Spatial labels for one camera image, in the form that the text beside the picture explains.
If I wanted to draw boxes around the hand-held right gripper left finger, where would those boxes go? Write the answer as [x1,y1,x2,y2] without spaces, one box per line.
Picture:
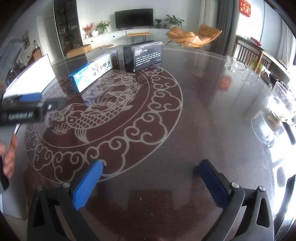
[26,159,104,241]

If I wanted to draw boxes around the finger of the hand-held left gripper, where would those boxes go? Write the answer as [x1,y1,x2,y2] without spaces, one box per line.
[2,92,42,103]
[45,98,67,111]

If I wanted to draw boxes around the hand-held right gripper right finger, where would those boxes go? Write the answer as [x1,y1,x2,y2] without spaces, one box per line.
[198,159,275,241]

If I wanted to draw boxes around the white board panel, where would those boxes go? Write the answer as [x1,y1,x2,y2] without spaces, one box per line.
[2,54,57,99]

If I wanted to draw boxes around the blue and white medicine box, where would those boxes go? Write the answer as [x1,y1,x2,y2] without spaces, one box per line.
[68,66,102,93]

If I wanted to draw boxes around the white and orange box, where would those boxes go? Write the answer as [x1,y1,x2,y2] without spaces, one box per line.
[92,50,119,76]

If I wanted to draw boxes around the black box with white print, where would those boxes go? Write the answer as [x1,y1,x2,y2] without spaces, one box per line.
[122,41,163,72]

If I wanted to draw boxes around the dark patterned glass desktop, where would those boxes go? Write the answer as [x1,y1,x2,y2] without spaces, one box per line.
[0,44,296,241]

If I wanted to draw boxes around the person's left hand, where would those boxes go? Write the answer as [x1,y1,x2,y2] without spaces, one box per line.
[0,134,18,179]

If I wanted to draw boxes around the wooden side cabinet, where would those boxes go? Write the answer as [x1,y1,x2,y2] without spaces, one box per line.
[26,46,43,66]

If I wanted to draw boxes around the cardboard box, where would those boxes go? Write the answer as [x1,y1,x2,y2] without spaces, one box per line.
[67,44,92,58]

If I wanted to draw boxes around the clear glass cup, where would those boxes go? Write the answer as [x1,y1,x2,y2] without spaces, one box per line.
[251,108,281,147]

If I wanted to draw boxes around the black chair back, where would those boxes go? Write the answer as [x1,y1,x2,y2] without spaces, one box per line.
[274,174,296,234]

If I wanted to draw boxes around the dark glass display cabinet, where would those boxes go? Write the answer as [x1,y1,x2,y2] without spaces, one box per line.
[54,0,83,58]

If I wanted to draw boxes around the red flowers in vase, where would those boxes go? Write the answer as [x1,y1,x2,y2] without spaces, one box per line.
[83,23,94,39]

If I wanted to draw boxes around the white television cabinet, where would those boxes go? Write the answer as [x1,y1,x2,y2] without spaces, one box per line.
[82,28,173,48]

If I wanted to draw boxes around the bushy green potted plant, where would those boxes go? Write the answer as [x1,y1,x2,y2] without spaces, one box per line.
[96,20,111,33]

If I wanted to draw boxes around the wooden bench with metal legs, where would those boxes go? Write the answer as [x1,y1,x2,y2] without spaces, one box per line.
[126,32,151,44]

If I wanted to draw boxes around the black flat television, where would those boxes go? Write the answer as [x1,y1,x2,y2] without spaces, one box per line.
[115,9,154,29]

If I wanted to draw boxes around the clear glass dish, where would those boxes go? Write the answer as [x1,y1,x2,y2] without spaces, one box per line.
[224,55,260,84]

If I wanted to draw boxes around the wooden dining chair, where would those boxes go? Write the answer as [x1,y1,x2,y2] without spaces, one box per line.
[235,36,264,70]

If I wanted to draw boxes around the large green potted plant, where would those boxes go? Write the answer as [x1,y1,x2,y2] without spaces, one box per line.
[165,14,185,29]

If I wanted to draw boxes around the orange lounge chair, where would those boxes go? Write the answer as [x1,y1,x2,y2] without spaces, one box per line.
[167,24,223,49]

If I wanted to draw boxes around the grey curtain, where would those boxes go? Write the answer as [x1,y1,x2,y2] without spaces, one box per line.
[215,0,238,54]

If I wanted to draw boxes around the white standing air conditioner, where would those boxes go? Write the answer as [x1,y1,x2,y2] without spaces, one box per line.
[199,0,219,33]

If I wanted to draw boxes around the framed wall picture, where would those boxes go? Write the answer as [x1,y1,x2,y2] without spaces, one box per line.
[22,30,30,49]

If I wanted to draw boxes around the red wall decoration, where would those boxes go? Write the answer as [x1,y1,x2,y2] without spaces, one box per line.
[239,0,252,17]

